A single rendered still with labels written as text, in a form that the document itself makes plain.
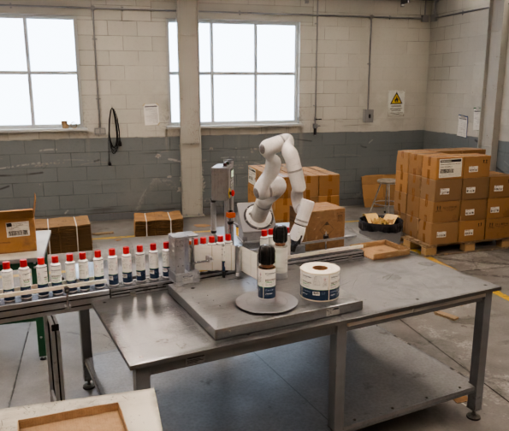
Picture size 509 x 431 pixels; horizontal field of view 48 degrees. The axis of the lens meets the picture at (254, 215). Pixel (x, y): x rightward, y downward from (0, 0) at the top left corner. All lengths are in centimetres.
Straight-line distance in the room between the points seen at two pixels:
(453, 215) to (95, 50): 516
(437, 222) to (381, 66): 352
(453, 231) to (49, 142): 547
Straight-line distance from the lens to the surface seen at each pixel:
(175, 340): 263
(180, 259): 312
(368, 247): 407
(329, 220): 390
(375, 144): 963
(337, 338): 290
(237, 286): 312
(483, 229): 730
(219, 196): 331
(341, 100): 933
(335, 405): 307
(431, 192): 681
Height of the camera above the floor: 193
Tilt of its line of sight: 13 degrees down
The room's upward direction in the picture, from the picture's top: straight up
